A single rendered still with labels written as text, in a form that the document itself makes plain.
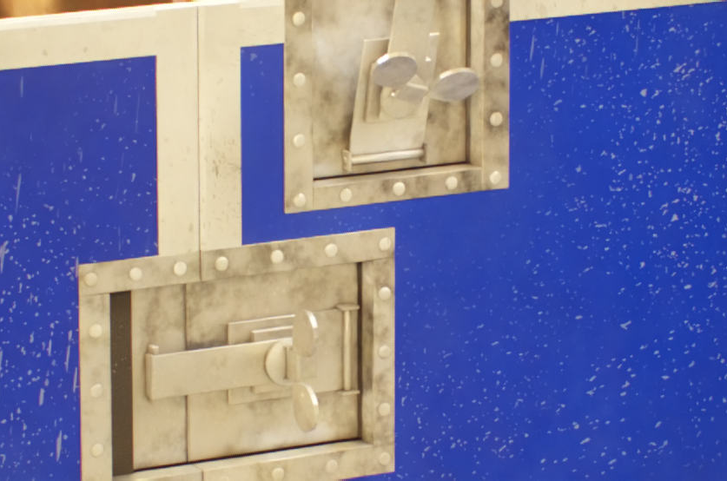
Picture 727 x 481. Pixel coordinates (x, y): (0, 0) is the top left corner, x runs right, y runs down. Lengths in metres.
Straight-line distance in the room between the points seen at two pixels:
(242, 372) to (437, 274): 0.11
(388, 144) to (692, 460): 0.26
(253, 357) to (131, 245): 0.10
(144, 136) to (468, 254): 0.20
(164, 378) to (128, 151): 0.12
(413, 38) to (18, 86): 0.21
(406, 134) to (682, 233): 0.17
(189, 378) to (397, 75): 0.18
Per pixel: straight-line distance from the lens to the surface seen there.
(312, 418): 2.07
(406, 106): 2.08
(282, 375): 2.09
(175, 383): 2.07
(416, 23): 2.07
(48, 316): 2.02
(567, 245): 2.15
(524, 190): 2.13
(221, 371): 2.08
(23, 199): 2.00
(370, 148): 2.09
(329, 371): 2.11
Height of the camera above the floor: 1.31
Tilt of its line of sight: 13 degrees down
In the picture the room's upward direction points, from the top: straight up
